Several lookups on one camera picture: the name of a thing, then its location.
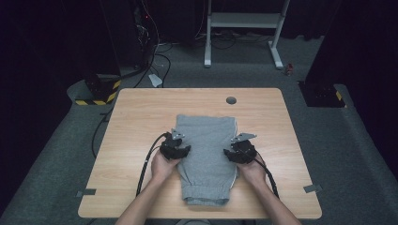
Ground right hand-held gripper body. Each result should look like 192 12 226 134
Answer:
230 132 258 165

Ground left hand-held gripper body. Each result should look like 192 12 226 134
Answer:
159 127 186 161

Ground grey shorts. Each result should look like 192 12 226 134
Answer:
175 113 240 207

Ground person's left hand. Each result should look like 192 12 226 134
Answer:
150 151 181 186

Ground person's right hand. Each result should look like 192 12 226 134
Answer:
236 157 268 189

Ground grey stool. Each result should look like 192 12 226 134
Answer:
175 218 212 225

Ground pale paper scrap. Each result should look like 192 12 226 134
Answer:
147 73 164 89

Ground grey tape strip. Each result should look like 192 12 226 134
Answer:
75 187 98 198
302 184 324 194

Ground black yellow striped stand base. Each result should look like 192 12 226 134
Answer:
74 72 123 107

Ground black stand base yellow mark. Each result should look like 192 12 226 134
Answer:
297 80 348 109

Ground dark equipment rack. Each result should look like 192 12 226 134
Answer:
130 0 161 70

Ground white metal stand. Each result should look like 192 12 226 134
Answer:
203 0 291 70

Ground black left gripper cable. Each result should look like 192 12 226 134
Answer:
135 132 172 198

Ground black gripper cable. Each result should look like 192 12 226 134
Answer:
135 132 172 198
253 155 281 200

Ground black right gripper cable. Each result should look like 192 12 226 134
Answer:
253 155 281 200

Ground black floor cable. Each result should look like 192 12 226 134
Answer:
91 107 115 159
133 52 173 89

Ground bundle of floor cables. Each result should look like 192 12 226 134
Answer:
194 28 274 52

